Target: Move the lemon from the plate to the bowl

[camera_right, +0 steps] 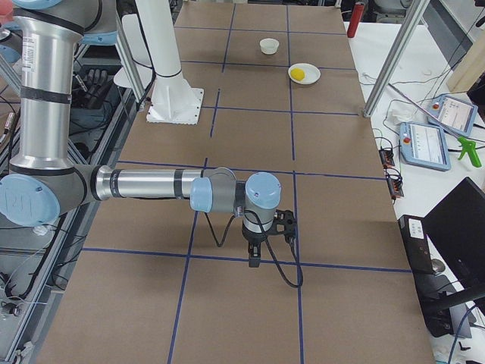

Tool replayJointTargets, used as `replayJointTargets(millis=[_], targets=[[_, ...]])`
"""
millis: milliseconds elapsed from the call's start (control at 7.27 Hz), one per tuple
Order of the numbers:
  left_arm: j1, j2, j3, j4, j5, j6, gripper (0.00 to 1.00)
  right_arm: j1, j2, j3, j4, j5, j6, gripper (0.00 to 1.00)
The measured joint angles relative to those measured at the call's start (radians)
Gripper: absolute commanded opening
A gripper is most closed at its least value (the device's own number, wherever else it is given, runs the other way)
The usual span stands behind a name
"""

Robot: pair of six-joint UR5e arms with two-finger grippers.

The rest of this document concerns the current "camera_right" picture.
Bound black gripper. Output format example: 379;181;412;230
242;227;266;267

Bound yellow lemon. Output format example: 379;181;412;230
289;67;305;82

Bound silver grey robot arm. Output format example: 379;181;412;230
1;1;281;268

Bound white plate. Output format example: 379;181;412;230
288;63;321;85

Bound white bowl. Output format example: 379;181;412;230
259;38;280;55

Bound brown paper table mat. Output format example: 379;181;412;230
34;4;435;364

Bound lower orange connector board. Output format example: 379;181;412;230
386;175;404;200

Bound orange connector board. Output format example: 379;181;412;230
386;175;404;200
379;148;395;168

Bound black box device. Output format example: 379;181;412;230
398;215;445;275

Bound upper orange connector board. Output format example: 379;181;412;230
379;148;395;168

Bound near teach pendant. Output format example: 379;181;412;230
399;122;451;171

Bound teach pendant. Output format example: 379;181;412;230
429;95;478;137
399;122;451;171

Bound green plastic clamp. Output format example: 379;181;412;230
457;136;482;168

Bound far teach pendant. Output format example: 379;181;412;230
429;95;478;137

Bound red cylinder bottle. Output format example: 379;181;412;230
346;2;365;39

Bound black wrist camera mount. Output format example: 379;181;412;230
268;209;297;246

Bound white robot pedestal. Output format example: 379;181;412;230
136;0;204;125

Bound left aluminium frame post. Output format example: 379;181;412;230
115;1;146;111

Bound aluminium frame post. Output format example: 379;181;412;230
363;0;430;118
115;1;146;111

